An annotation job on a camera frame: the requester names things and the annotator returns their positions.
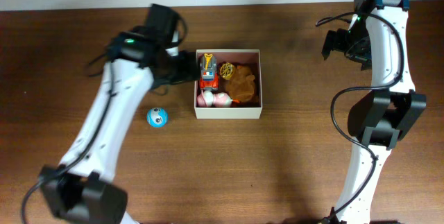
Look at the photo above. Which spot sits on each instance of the white cardboard box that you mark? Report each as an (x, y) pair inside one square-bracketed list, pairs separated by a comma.
[(243, 57)]

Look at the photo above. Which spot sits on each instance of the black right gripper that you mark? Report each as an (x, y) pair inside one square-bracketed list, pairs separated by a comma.
[(330, 44)]

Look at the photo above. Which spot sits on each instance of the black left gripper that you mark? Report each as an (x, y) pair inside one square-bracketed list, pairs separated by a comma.
[(187, 66)]

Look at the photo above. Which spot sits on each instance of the blue grey ball toy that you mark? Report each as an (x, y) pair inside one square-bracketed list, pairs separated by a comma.
[(157, 117)]

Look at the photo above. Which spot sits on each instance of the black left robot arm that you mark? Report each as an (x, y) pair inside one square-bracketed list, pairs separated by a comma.
[(80, 188)]

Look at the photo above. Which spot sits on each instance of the brown plush bear toy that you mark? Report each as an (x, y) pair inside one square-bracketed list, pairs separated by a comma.
[(242, 86)]

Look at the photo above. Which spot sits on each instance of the yellow small toy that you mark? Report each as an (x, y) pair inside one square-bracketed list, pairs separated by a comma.
[(227, 70)]

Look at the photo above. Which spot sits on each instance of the pink white duck toy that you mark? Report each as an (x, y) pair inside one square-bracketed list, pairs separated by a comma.
[(210, 99)]

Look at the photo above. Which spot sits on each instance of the red grey toy truck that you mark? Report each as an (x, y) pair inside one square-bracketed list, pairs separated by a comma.
[(209, 80)]

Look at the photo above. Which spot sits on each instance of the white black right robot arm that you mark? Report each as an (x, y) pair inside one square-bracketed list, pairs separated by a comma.
[(376, 39)]

